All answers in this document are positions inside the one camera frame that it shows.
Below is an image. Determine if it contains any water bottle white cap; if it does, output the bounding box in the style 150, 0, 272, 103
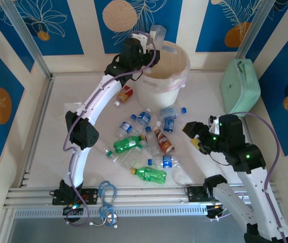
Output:
136, 108, 153, 126
155, 118, 179, 134

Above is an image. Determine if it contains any bluish clear plastic bottle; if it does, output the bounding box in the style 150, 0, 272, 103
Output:
150, 24, 168, 51

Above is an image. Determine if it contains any crushed water bottle blue cap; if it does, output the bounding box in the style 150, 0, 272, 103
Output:
159, 106, 187, 119

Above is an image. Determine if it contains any brown chocolate drink bottle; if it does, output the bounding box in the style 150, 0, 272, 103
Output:
153, 126, 175, 155

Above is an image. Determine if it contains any red label juice bottle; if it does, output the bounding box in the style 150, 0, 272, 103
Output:
114, 85, 134, 106

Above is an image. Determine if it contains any clear bottle blue cap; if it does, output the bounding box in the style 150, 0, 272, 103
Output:
144, 126, 162, 156

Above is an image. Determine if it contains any clear bottle green cap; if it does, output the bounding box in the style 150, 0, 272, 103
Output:
97, 141, 120, 163

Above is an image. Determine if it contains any white plastic bin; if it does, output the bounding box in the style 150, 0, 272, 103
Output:
131, 40, 190, 108

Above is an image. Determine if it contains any mint green zip case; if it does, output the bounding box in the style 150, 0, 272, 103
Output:
219, 58, 261, 117

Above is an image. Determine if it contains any clear plastic packet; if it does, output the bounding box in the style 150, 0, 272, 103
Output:
64, 102, 84, 113

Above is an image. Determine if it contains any grey metal panel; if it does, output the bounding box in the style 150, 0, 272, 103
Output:
0, 202, 288, 243

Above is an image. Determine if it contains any blue stethoscope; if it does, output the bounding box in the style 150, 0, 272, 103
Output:
98, 181, 119, 229

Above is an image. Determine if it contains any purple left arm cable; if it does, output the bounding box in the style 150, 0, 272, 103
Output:
63, 30, 157, 226

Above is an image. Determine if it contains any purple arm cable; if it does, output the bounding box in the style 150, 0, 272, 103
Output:
63, 30, 157, 226
207, 111, 286, 243

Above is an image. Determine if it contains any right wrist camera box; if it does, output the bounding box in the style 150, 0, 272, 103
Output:
209, 114, 222, 135

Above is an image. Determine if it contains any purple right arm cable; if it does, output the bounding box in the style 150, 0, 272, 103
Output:
207, 111, 286, 243

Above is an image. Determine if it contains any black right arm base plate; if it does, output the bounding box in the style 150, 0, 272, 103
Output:
186, 186, 234, 203

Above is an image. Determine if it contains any black connector module with wires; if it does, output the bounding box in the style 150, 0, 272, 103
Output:
205, 204, 233, 219
62, 204, 84, 216

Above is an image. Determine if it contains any long aluminium base rail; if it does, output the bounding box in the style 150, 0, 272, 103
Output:
3, 183, 282, 209

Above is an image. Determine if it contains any grey slotted cable duct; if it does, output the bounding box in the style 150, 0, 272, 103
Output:
13, 205, 208, 219

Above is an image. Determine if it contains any aluminium table side rail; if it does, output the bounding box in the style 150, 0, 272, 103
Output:
19, 74, 55, 188

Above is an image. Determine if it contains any aluminium frame post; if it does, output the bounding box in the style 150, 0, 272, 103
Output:
1, 0, 53, 78
235, 0, 277, 59

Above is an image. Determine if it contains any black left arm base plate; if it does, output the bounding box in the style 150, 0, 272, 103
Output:
51, 188, 99, 206

